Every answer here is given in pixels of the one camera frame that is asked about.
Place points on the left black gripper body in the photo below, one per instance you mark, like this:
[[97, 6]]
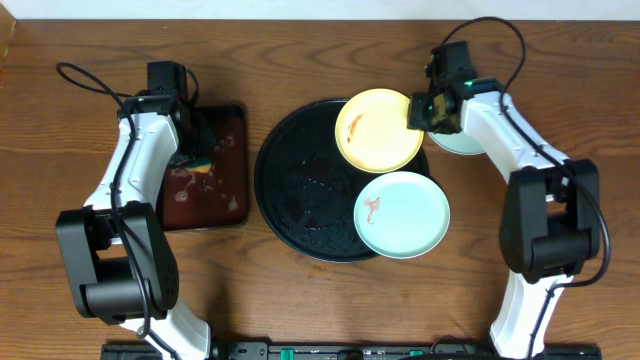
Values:
[[198, 145]]

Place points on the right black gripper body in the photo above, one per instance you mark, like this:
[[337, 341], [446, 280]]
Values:
[[423, 115]]

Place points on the green yellow sponge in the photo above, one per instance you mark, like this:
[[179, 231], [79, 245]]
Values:
[[199, 165]]

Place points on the light blue plate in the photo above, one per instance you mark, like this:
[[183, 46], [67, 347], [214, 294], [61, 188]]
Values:
[[458, 143], [401, 215]]

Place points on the yellow plate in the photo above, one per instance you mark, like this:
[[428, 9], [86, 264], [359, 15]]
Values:
[[372, 133]]

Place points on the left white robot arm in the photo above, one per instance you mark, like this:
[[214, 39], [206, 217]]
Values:
[[119, 264]]

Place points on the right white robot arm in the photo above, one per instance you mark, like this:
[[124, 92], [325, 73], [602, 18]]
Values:
[[551, 222]]

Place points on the dark red rectangular tray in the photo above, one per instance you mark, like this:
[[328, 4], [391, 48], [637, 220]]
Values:
[[190, 200]]

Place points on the round black tray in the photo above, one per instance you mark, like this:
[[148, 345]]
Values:
[[306, 190]]

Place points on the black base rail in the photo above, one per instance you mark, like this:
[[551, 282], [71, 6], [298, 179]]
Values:
[[442, 349]]

